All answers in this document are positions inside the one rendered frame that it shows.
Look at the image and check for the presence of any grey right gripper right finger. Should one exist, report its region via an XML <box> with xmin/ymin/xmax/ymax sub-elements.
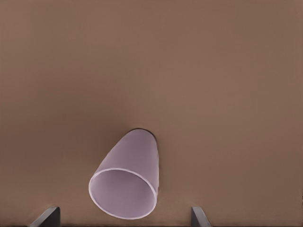
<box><xmin>191</xmin><ymin>206</ymin><xmax>213</xmax><ymax>227</ymax></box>

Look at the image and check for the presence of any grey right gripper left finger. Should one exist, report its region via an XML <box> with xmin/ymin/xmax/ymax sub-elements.
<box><xmin>27</xmin><ymin>206</ymin><xmax>61</xmax><ymax>227</ymax></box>

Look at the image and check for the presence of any purple cup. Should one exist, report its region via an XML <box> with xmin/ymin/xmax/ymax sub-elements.
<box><xmin>88</xmin><ymin>129</ymin><xmax>160</xmax><ymax>220</ymax></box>

